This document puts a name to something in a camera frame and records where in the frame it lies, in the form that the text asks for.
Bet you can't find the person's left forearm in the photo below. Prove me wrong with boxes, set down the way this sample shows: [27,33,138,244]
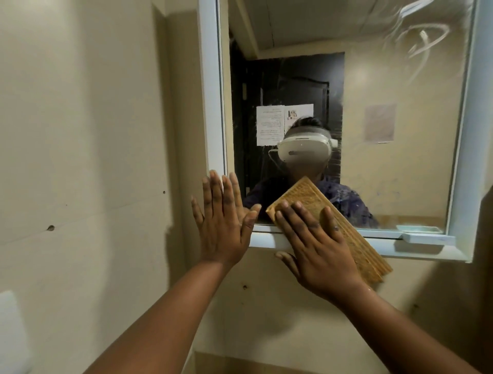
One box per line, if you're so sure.
[83,260,236,374]

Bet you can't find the person's right forearm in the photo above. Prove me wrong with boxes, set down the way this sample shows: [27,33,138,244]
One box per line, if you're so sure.
[334,283,482,374]

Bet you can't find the yellow cleaning cloth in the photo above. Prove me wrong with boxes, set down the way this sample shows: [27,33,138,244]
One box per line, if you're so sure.
[266,176,394,286]

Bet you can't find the white framed wall mirror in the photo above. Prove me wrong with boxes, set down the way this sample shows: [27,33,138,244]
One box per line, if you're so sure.
[197,0,493,264]

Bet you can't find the person's right hand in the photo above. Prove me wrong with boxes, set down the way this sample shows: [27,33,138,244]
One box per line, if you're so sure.
[274,200,367,306]

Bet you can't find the person's left hand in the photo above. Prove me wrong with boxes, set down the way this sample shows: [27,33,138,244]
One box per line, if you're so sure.
[191,170,262,267]

